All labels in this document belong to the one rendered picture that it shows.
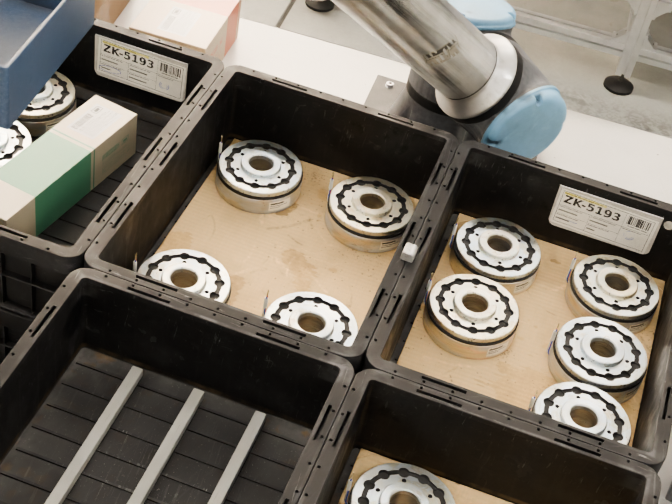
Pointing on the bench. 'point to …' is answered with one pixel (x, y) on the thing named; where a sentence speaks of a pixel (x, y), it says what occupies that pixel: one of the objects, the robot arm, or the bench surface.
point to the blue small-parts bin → (36, 47)
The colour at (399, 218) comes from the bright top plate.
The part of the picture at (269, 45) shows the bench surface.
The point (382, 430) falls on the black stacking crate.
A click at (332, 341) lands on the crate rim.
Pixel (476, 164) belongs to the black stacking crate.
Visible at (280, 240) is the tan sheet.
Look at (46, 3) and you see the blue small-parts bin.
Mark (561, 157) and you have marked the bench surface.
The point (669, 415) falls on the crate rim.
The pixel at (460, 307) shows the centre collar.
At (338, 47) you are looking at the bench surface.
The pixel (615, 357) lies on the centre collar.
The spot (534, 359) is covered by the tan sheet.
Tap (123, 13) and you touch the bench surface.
